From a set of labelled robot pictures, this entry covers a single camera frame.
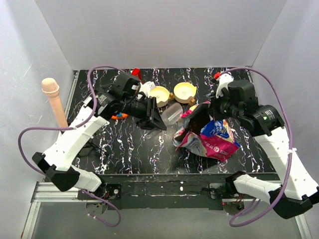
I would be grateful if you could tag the black microphone tripod stand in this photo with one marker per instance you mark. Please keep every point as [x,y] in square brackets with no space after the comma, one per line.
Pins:
[88,149]

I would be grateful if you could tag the red toy block car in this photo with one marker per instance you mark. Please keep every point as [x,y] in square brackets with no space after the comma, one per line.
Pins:
[137,73]

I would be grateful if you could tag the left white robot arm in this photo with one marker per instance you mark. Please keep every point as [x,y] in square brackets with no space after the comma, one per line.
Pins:
[56,161]

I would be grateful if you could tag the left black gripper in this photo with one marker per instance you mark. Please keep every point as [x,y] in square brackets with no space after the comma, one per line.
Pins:
[152,118]

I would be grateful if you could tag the cream double pet bowl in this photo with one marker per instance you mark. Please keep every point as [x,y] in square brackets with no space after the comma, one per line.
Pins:
[183,93]

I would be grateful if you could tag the pink pet food bag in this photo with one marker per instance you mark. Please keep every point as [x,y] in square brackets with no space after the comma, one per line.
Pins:
[203,136]

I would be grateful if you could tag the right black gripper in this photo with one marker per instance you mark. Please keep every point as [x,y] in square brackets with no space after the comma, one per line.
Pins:
[212,109]

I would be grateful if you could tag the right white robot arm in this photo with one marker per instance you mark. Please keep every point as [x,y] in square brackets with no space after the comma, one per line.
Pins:
[298,191]

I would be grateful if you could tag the orange curved toy track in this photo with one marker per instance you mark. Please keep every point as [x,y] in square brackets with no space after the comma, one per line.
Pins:
[119,116]

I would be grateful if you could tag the aluminium frame rail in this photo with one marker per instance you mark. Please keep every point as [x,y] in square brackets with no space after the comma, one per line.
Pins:
[44,192]

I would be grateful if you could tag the pink microphone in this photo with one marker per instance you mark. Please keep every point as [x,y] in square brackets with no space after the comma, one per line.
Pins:
[51,89]

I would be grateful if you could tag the clear plastic scoop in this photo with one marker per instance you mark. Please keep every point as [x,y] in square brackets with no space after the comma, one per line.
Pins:
[172,114]

